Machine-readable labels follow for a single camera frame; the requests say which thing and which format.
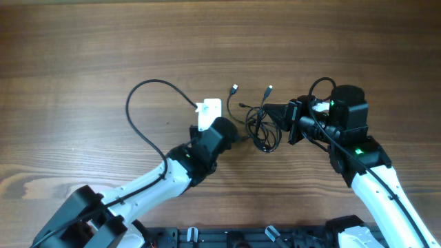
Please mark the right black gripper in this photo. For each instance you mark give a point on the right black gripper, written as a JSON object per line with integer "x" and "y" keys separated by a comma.
{"x": 293, "y": 121}

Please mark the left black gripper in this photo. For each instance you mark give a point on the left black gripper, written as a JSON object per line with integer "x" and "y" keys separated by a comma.
{"x": 225, "y": 129}

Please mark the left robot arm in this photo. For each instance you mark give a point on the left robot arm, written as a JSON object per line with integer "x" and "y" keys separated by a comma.
{"x": 109, "y": 218}

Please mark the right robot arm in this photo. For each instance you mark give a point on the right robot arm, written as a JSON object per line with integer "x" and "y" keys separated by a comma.
{"x": 340, "y": 121}

